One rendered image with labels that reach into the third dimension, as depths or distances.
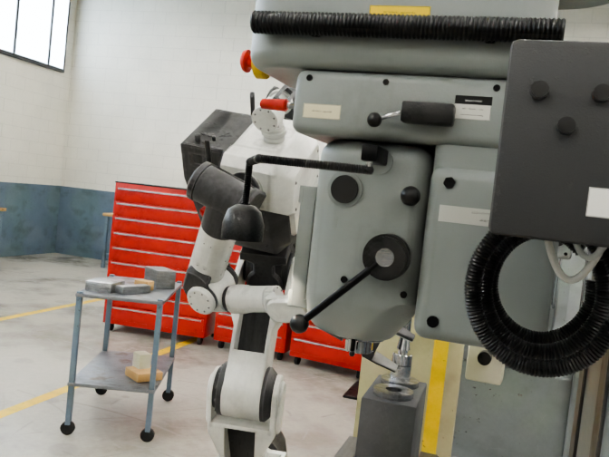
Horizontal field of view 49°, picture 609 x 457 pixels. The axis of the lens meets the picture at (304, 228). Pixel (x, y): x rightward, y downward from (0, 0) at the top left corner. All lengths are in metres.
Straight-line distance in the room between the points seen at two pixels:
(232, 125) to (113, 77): 10.61
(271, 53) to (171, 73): 10.69
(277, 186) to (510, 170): 0.92
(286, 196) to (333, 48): 0.63
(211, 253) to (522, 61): 1.00
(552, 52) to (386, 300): 0.46
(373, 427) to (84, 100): 11.39
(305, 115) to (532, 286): 0.42
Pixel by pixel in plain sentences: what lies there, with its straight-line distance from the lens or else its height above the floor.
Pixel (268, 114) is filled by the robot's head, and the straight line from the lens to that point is 1.58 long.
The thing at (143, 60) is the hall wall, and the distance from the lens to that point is 12.07.
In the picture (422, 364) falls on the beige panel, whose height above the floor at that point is 0.88.
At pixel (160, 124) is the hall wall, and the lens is 11.72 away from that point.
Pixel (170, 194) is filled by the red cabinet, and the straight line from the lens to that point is 6.45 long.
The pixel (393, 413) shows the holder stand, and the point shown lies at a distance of 1.50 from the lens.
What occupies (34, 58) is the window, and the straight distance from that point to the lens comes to 12.01.
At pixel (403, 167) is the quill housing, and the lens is 1.04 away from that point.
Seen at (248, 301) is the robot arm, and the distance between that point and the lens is 1.63.
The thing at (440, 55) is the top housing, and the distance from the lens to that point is 1.02.
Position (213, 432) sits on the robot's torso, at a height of 0.88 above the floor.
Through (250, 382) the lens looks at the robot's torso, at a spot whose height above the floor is 1.04.
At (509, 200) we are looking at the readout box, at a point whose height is 1.55.
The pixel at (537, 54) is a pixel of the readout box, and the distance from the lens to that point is 0.77.
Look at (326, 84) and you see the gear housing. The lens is 1.05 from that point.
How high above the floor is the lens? 1.54
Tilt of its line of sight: 3 degrees down
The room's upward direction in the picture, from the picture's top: 6 degrees clockwise
